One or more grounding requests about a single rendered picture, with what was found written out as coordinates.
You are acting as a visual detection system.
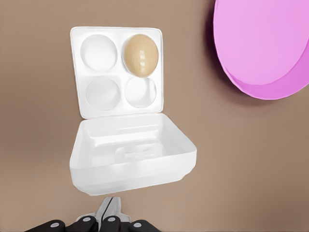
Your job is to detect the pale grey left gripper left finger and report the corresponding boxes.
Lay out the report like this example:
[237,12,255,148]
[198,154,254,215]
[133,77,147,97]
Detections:
[67,197,112,232]

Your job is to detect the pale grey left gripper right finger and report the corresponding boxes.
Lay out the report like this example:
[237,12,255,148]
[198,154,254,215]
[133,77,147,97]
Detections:
[99,196,132,232]

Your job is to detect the white egg box lid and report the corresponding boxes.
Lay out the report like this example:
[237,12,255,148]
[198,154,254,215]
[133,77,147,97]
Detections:
[68,113,197,197]

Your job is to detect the white egg box base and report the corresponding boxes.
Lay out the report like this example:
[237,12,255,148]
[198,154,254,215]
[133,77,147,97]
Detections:
[70,26,163,120]

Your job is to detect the brown egg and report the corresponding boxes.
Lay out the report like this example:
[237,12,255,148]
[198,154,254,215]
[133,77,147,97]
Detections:
[122,33,159,78]

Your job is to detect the pink round plate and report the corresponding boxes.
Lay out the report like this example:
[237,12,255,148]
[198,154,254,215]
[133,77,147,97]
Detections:
[212,0,309,100]

